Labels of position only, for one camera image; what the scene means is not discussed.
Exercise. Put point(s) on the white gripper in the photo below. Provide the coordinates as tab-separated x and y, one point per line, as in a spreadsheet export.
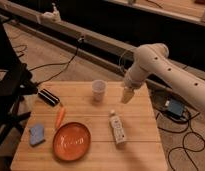
133	79

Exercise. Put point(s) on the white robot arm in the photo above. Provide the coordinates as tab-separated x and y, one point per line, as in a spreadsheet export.
152	59

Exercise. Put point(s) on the white squeeze bottle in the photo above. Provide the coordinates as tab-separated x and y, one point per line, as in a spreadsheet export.
117	128

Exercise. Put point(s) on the blue power adapter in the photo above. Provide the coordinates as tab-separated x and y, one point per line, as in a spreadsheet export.
174	107

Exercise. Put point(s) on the orange plate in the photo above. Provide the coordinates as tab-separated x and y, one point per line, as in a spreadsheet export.
71	141

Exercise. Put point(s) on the black rectangular box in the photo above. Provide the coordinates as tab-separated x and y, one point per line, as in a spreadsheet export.
48	97

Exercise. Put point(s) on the blue sponge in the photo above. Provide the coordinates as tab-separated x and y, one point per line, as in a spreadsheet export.
36	134

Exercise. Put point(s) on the black chair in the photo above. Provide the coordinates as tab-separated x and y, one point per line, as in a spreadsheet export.
15	82

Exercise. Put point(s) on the white clamp on rail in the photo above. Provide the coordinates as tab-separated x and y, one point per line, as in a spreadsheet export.
54	15

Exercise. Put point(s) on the grey metal rail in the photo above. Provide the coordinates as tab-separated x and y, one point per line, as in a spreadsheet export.
111	27

